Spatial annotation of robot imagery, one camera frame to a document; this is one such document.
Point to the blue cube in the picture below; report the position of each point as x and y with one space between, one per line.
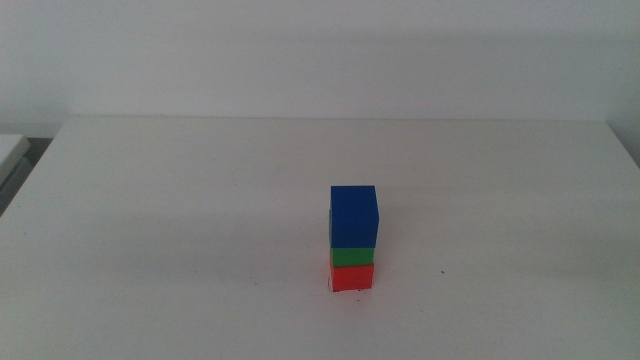
353 215

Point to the green cube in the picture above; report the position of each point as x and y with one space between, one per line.
352 256

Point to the red cube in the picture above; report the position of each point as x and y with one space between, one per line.
351 277

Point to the white side table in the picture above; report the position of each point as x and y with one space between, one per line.
11 150

